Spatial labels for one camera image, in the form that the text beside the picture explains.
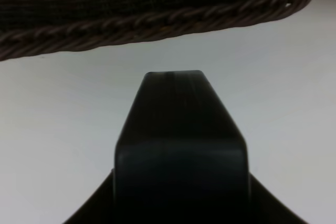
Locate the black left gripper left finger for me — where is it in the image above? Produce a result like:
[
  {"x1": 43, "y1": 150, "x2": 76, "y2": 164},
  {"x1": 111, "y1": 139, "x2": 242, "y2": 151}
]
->
[{"x1": 65, "y1": 169, "x2": 115, "y2": 224}]

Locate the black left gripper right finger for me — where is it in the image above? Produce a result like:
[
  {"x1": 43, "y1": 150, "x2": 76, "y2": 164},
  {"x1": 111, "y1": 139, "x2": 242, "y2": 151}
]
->
[{"x1": 250, "y1": 174, "x2": 307, "y2": 224}]

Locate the dark brown wicker basket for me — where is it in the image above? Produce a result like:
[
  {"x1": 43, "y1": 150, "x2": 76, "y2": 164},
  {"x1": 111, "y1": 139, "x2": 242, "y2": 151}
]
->
[{"x1": 1, "y1": 0, "x2": 311, "y2": 61}]

